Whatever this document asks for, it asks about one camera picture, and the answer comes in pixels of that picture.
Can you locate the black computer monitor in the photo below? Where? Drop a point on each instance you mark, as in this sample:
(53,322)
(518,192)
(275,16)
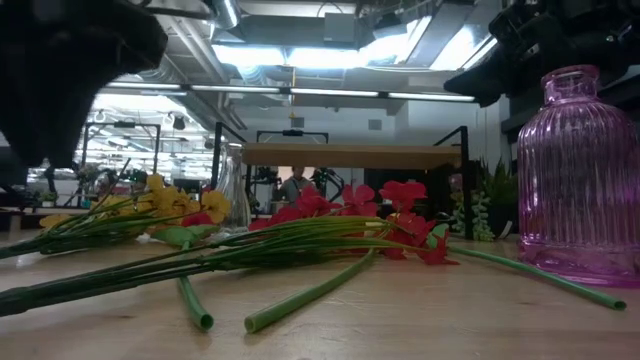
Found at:
(12,175)

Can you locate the grey wall vent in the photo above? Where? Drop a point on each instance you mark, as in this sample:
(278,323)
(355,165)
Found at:
(297,122)
(375,125)

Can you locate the clear glass vase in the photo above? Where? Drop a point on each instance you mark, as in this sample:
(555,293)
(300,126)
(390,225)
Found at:
(234,195)

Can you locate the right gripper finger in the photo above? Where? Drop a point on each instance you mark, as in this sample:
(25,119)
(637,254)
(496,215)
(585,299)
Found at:
(480,85)

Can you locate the black metal shelf frame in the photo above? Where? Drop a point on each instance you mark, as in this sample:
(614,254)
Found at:
(466,190)

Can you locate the yellow artificial tulip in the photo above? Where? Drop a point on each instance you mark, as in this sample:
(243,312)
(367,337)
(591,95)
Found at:
(550,280)

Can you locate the potted artificial succulent plant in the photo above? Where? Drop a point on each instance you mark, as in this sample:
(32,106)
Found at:
(480,215)

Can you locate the grey ceiling unit box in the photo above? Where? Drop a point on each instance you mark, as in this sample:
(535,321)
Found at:
(340,27)

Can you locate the black background rig frame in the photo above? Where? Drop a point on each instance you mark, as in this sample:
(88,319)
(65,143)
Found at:
(122,124)
(292,133)

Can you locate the yellow artificial flower bunch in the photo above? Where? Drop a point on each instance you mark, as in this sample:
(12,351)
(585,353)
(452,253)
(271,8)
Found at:
(165,199)

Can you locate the long ceiling light tube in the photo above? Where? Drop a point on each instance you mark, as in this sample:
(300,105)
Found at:
(145,86)
(235,89)
(335,92)
(430,97)

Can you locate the red artificial tulip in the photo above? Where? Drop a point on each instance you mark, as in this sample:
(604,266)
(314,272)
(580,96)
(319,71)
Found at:
(192,300)

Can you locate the person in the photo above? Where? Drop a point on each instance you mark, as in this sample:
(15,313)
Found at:
(295,187)

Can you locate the red artificial flower bunch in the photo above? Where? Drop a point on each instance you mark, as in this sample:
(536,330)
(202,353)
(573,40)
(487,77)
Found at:
(360,199)

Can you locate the wooden shelf board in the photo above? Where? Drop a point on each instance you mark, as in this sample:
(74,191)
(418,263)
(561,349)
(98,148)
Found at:
(350,156)

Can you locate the silver ribbed ceiling duct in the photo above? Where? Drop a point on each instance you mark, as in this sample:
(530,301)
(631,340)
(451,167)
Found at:
(150,75)

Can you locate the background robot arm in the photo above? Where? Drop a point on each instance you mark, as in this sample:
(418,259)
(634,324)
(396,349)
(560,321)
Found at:
(327,177)
(265,180)

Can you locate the purple ribbed glass vase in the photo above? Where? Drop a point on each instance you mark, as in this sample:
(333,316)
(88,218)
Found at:
(575,175)

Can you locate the peach cream artificial tulip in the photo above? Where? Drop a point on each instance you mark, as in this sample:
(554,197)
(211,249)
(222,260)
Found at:
(300,298)

